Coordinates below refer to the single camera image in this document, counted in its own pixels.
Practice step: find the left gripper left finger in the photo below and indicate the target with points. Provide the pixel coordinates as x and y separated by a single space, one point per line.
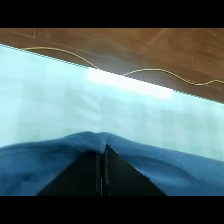
78 178

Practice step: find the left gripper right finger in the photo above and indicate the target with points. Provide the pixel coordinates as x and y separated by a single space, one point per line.
128 178

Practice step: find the blue garment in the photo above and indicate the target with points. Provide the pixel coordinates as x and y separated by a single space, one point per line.
186 173

